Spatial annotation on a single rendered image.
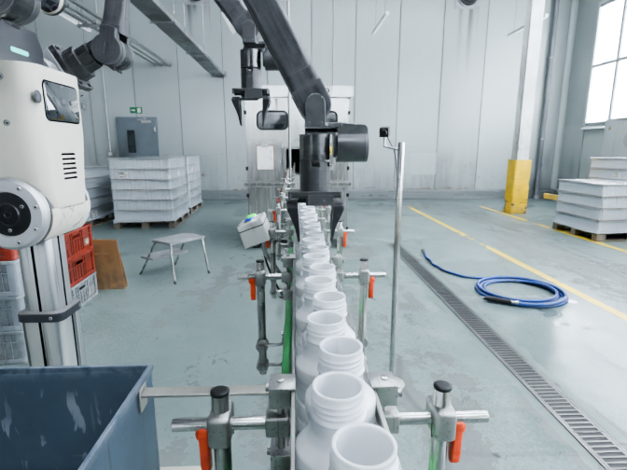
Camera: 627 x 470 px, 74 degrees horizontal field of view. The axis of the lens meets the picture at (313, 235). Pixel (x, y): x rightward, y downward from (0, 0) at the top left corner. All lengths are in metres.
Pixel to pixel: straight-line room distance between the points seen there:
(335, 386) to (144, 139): 11.35
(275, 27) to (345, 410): 0.64
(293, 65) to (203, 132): 10.49
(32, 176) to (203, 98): 10.30
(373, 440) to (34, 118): 0.94
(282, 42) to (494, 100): 11.52
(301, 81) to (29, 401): 0.74
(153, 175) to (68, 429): 6.62
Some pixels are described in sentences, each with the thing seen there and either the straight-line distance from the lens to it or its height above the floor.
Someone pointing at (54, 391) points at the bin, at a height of 0.90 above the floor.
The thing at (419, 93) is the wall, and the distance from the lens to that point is 11.53.
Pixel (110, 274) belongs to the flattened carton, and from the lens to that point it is 4.38.
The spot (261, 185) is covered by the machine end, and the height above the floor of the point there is 0.86.
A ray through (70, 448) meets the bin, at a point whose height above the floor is 0.79.
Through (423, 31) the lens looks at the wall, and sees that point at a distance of 11.80.
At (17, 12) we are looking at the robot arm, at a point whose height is 1.55.
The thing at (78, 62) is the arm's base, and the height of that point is 1.55.
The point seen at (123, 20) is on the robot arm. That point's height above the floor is 1.66.
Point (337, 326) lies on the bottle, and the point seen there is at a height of 1.16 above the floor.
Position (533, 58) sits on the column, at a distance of 9.72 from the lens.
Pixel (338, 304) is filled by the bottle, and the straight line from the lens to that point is 0.45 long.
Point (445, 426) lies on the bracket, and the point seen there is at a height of 1.08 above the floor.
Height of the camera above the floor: 1.32
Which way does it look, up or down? 12 degrees down
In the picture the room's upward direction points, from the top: straight up
